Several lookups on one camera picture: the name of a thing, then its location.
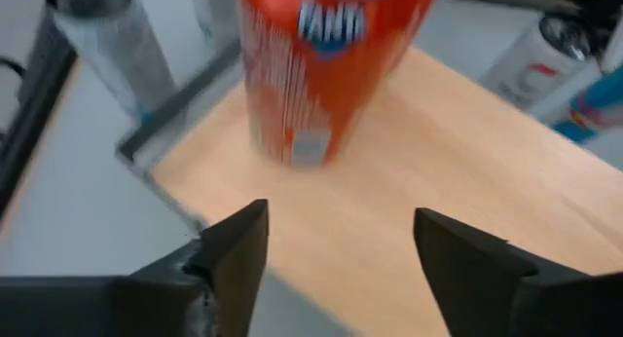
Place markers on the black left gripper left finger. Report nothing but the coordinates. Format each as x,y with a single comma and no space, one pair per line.
146,308

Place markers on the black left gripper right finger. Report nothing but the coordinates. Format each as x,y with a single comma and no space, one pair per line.
511,303

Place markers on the white Celsius can red print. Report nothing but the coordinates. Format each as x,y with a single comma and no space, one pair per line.
525,79

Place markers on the orange Fanta soda can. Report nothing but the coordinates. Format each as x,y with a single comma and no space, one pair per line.
340,93

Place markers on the silver can blue tab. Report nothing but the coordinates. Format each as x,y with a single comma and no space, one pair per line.
594,108

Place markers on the white Celsius Arctic can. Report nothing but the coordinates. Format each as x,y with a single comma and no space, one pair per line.
112,54

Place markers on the wooden shelf black metal frame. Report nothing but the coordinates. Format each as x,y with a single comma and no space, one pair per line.
389,205

